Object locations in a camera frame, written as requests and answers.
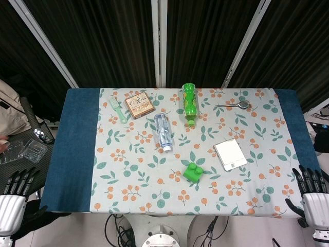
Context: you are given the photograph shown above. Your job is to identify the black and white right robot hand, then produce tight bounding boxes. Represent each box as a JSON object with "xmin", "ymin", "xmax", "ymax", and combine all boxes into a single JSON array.
[{"xmin": 284, "ymin": 164, "xmax": 329, "ymax": 233}]

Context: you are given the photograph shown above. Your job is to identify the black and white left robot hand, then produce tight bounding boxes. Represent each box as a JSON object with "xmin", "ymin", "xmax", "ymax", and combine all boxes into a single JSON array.
[{"xmin": 0, "ymin": 166, "xmax": 49, "ymax": 237}]

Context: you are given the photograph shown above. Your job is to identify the silver digital kitchen scale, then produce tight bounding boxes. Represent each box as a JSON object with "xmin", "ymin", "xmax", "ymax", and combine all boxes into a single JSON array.
[{"xmin": 213, "ymin": 137, "xmax": 248, "ymax": 172}]

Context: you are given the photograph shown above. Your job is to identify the green toy building block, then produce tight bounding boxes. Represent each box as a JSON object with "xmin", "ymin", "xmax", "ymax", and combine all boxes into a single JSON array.
[{"xmin": 182, "ymin": 162, "xmax": 205, "ymax": 184}]

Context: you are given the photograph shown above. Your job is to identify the clear plastic tray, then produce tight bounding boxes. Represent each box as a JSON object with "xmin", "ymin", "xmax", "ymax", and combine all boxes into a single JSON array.
[{"xmin": 19, "ymin": 138, "xmax": 49, "ymax": 163}]

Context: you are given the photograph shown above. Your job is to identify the black bag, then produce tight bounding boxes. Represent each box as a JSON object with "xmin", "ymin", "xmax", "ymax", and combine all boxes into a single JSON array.
[{"xmin": 313, "ymin": 125, "xmax": 329, "ymax": 153}]

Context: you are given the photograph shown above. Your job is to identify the blue table cover cloth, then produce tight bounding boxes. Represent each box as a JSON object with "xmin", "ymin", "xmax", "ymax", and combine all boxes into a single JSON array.
[{"xmin": 39, "ymin": 87, "xmax": 322, "ymax": 220}]

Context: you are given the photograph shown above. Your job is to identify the beige bag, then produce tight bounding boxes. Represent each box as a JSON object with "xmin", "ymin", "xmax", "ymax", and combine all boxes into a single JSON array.
[{"xmin": 0, "ymin": 79, "xmax": 29, "ymax": 137}]

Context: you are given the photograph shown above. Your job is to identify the metal strainer spoon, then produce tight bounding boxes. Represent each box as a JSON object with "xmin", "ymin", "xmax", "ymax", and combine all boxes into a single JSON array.
[{"xmin": 214, "ymin": 100, "xmax": 251, "ymax": 111}]

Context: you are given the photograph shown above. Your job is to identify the light green comb brush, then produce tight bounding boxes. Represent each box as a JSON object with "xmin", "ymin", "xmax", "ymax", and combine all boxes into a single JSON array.
[{"xmin": 108, "ymin": 95, "xmax": 128, "ymax": 125}]

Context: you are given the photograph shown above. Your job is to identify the white robot torso base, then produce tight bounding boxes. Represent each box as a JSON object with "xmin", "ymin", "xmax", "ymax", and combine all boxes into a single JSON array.
[{"xmin": 125, "ymin": 214, "xmax": 197, "ymax": 247}]

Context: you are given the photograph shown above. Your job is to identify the floral orange-fruit tablecloth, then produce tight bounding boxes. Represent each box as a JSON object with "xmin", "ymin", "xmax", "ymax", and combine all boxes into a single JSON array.
[{"xmin": 88, "ymin": 87, "xmax": 303, "ymax": 220}]

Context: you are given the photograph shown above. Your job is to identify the green plastic drink bottle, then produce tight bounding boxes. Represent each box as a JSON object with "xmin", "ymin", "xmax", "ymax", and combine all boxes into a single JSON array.
[{"xmin": 181, "ymin": 82, "xmax": 198, "ymax": 127}]

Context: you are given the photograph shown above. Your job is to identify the brown printed cardboard box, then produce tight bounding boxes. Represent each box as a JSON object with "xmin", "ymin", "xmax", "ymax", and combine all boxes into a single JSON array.
[{"xmin": 124, "ymin": 93, "xmax": 156, "ymax": 120}]

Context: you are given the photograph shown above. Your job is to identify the clear plastic water bottle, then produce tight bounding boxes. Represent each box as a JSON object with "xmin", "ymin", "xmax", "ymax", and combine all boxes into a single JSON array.
[{"xmin": 153, "ymin": 113, "xmax": 174, "ymax": 153}]

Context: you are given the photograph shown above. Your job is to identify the black curtain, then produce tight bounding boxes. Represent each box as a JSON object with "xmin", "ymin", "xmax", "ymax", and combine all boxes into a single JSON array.
[{"xmin": 0, "ymin": 0, "xmax": 329, "ymax": 114}]

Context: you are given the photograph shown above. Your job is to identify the black cable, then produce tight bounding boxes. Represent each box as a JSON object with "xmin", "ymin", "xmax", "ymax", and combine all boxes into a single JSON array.
[
  {"xmin": 103, "ymin": 213, "xmax": 141, "ymax": 247},
  {"xmin": 192, "ymin": 215, "xmax": 230, "ymax": 247}
]

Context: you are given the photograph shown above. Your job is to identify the white frame post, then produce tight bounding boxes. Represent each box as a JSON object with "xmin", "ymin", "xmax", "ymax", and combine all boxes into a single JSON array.
[
  {"xmin": 8, "ymin": 0, "xmax": 79, "ymax": 89},
  {"xmin": 151, "ymin": 0, "xmax": 168, "ymax": 88},
  {"xmin": 222, "ymin": 0, "xmax": 275, "ymax": 88}
]

